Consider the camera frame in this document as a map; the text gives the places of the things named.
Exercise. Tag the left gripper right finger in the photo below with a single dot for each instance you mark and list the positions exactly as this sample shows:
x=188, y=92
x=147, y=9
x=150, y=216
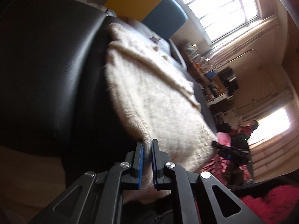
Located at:
x=172, y=176

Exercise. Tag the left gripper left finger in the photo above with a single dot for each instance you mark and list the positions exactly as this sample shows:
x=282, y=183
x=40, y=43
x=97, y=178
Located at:
x=126, y=175

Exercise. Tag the cream knitted sweater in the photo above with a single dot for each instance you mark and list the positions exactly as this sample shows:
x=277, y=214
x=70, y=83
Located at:
x=155, y=101

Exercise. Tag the lower bright window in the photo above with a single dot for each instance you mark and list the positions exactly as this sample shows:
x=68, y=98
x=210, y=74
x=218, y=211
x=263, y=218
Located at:
x=270, y=126

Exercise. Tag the red quilted clothing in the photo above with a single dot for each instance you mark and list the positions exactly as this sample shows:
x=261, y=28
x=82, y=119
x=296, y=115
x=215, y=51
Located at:
x=273, y=201

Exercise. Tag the cluttered wooden shelf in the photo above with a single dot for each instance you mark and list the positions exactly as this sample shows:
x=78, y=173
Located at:
x=218, y=88

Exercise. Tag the black leather ottoman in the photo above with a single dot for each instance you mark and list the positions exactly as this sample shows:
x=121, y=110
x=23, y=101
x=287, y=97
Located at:
x=54, y=95

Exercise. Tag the deer print pillow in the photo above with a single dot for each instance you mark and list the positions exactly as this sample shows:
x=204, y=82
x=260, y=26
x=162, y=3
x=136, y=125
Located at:
x=151, y=35

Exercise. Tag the bright barred window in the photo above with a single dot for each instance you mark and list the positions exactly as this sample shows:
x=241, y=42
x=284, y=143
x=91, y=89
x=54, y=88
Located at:
x=218, y=18

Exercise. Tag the grey yellow teal sofa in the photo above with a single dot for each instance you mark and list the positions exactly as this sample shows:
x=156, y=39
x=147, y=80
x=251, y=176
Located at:
x=164, y=17

